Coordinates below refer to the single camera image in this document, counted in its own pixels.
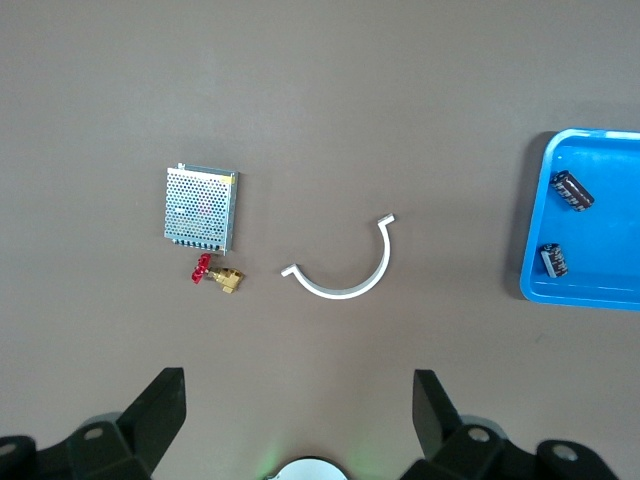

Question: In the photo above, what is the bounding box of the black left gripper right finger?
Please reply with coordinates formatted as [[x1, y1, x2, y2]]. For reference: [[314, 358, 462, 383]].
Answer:
[[399, 368, 506, 480]]

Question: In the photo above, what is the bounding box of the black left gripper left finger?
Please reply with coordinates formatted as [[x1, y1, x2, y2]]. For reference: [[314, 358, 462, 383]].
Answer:
[[67, 367, 188, 480]]

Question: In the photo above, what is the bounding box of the small black electrolytic capacitor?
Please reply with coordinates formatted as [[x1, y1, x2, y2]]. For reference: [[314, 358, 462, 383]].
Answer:
[[539, 241, 570, 279]]

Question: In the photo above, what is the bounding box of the dark brown rectangular block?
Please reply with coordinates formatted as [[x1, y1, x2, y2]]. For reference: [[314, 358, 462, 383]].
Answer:
[[548, 169, 596, 213]]

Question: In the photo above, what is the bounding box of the blue plastic tray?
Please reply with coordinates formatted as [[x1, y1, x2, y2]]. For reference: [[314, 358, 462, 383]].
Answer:
[[518, 128, 640, 312]]

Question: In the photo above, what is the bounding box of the metal mesh power supply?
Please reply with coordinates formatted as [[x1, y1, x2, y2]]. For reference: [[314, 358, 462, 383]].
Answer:
[[163, 162, 240, 257]]

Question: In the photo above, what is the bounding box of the brown table mat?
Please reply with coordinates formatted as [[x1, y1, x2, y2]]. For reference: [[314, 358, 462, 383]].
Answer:
[[0, 0, 640, 480]]

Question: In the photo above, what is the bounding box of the brass valve red handle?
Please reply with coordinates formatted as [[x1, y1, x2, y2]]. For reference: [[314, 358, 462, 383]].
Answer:
[[188, 252, 247, 296]]

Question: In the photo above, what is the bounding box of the white curved bracket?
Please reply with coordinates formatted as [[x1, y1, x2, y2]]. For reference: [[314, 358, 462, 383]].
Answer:
[[278, 213, 397, 301]]

